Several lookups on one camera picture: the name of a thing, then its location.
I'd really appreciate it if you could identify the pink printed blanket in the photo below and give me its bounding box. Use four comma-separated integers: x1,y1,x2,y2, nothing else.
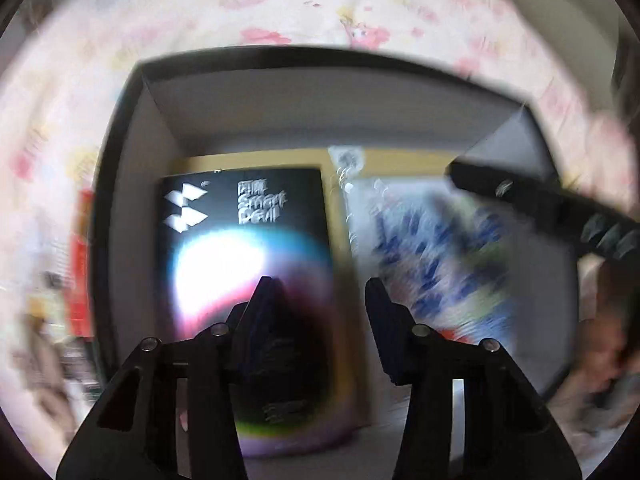
0,0,640,480

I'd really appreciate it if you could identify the black screen protector box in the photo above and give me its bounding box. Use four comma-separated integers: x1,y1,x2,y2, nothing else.
159,167,358,458

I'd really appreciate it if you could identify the black storage box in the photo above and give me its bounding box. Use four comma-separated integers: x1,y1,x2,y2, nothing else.
86,46,586,411

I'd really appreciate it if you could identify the red paper packet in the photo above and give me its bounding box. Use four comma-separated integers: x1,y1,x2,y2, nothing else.
70,187,98,338

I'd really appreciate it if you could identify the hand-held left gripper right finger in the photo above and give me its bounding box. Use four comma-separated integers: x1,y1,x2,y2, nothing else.
364,277,583,480

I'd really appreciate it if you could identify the clear packet with blue print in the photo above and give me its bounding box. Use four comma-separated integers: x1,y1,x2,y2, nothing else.
327,145,521,346

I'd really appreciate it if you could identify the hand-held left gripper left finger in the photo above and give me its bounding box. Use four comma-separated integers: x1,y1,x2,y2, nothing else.
56,276,291,480

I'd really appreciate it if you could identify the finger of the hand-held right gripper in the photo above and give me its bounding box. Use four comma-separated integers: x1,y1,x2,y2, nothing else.
445,160,640,261

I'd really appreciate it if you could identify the grey sofa cushion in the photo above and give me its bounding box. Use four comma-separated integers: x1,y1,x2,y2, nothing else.
480,0,621,126

